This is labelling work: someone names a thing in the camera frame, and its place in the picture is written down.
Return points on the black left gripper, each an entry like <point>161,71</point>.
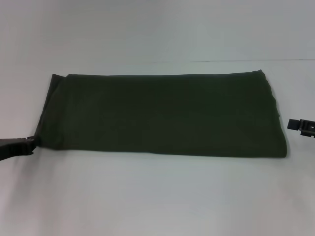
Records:
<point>7,148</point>

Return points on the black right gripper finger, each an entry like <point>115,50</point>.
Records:
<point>302,126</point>

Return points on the dark green FREE! t-shirt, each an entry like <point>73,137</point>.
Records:
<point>157,115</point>

